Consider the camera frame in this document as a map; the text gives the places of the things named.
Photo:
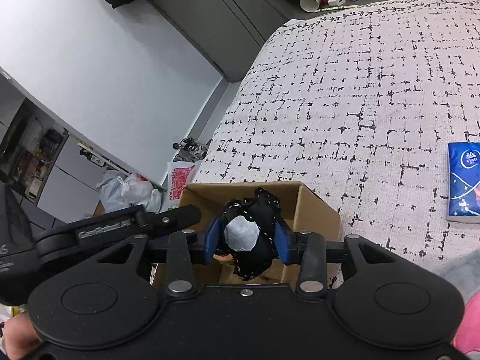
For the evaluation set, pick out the blue tissue packet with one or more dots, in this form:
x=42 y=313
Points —
x=463 y=183

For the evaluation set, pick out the white charger plug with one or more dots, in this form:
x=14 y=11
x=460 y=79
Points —
x=339 y=1

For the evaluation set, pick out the bright pink cloth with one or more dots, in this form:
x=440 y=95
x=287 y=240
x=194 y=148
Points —
x=467 y=326

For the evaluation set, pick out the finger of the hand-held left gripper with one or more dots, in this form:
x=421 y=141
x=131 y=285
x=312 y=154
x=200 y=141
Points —
x=150 y=220

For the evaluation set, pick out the grey fuzzy cloth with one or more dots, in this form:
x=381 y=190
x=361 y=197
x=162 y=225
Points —
x=463 y=270

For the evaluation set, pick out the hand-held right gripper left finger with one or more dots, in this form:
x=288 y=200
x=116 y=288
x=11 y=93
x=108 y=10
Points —
x=212 y=237

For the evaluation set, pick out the grey drawer cabinet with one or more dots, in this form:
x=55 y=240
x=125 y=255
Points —
x=60 y=183

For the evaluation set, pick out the red printed plastic bag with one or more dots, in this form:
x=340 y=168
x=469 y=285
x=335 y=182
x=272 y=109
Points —
x=180 y=180

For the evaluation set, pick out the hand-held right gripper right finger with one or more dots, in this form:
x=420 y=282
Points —
x=282 y=244

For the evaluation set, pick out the person's left hand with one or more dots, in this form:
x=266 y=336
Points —
x=17 y=335

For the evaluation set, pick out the cluttered shelf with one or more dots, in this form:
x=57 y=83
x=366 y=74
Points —
x=32 y=150

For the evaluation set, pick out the cardboard box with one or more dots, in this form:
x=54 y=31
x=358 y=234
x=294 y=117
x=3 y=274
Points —
x=303 y=210

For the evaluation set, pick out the black stitched cloth toy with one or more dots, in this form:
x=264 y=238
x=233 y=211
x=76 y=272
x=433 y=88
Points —
x=249 y=232

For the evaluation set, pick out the white plastic bag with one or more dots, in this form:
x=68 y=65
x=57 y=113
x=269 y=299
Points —
x=123 y=191

